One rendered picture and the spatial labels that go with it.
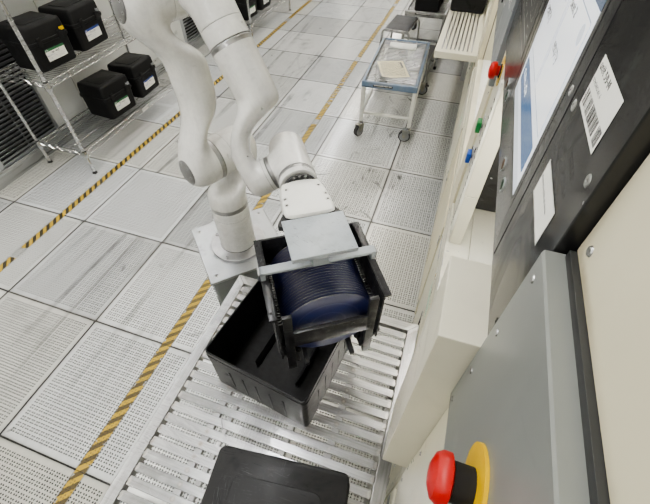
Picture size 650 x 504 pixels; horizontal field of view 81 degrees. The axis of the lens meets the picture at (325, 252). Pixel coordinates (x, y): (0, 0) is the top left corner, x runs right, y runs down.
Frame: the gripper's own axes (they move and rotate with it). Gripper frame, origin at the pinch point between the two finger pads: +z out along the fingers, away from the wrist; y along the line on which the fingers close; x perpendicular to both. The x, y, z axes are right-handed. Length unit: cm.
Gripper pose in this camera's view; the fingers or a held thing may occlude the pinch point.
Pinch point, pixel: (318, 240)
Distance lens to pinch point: 71.0
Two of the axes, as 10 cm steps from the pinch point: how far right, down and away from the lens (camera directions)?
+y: -9.7, 1.9, -1.7
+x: 0.1, -6.5, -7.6
